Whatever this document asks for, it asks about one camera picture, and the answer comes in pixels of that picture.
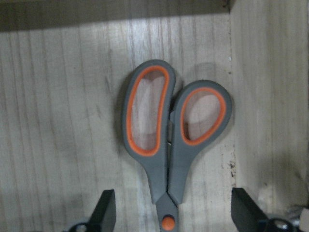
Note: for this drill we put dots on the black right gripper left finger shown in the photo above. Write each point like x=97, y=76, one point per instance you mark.
x=103, y=217

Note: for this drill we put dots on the light wooden drawer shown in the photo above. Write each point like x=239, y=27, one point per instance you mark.
x=64, y=67

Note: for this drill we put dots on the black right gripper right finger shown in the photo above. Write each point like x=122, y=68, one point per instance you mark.
x=247, y=216

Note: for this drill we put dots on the grey orange scissors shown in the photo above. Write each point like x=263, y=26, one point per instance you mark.
x=167, y=164

